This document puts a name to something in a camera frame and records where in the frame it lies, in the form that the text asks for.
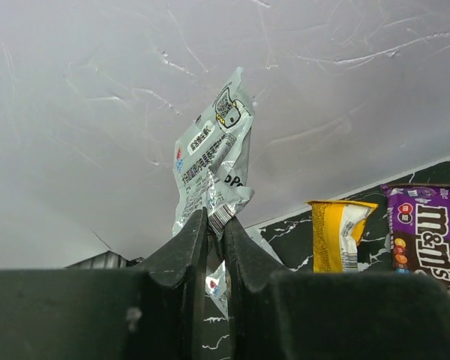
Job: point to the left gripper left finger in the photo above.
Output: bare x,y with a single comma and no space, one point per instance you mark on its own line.
153,310

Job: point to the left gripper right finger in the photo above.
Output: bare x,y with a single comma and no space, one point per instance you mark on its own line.
276,313

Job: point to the yellow candy bar wrapper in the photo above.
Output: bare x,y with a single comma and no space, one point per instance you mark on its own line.
338,227

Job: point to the dark silver snack wrapper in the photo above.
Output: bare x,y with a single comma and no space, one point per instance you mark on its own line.
211,159

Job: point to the aluminium rail frame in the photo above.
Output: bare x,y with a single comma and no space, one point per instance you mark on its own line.
106,260

